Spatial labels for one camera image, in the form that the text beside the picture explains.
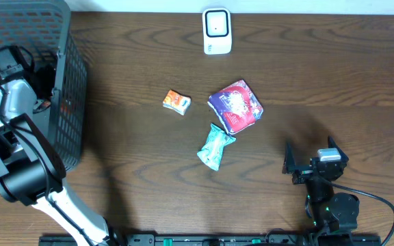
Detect orange red long snack packet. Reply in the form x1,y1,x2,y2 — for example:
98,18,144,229
33,100,51,114

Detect small orange snack packet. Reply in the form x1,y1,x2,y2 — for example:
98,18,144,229
162,90,192,115

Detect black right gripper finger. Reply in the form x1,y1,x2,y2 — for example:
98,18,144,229
328,135,349,162
282,142,296,174

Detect purple red snack packet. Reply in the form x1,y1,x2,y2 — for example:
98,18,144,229
207,80,264,135

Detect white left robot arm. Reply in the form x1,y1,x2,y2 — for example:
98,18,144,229
0,62,127,245

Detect grey plastic mesh basket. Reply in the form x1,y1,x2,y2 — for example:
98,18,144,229
0,0,87,171

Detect mint green snack packet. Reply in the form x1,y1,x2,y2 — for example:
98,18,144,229
197,124,236,172

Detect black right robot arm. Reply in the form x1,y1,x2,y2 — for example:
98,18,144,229
283,137,359,234

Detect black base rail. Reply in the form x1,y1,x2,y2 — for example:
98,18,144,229
38,233,382,246

